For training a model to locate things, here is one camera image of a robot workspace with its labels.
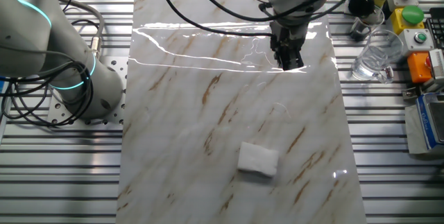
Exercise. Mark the wrist camera on silver bracket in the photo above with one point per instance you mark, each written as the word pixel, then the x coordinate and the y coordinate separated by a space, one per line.
pixel 360 5

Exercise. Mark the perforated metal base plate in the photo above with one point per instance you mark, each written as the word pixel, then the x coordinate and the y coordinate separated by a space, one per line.
pixel 114 64

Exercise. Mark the orange box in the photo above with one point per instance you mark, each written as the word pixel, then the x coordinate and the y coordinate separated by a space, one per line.
pixel 418 68

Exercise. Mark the grey box small green button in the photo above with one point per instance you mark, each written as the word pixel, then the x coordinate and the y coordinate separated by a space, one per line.
pixel 420 37

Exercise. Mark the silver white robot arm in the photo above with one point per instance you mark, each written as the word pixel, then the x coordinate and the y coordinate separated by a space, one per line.
pixel 34 36

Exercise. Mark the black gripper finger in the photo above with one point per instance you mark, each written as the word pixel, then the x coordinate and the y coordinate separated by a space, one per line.
pixel 293 62
pixel 279 57

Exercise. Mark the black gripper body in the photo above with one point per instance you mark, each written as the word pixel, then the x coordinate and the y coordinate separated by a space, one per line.
pixel 289 36

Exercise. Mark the small metal corner bracket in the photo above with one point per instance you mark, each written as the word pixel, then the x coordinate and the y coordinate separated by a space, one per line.
pixel 409 93

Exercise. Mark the white vented device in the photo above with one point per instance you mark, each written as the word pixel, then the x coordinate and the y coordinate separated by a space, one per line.
pixel 437 64

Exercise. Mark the black keyboard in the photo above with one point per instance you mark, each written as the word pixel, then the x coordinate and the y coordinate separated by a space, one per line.
pixel 437 26

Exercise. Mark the white marble pattern board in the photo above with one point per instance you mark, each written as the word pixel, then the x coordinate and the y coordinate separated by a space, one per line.
pixel 194 130

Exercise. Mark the large clear glass cup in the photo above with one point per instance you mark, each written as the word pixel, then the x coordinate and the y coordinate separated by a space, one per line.
pixel 376 59

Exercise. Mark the silver blue scale device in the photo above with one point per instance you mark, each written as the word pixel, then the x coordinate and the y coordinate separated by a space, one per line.
pixel 430 123

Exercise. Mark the yellow box green button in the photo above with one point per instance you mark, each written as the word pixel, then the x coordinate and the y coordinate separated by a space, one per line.
pixel 412 15

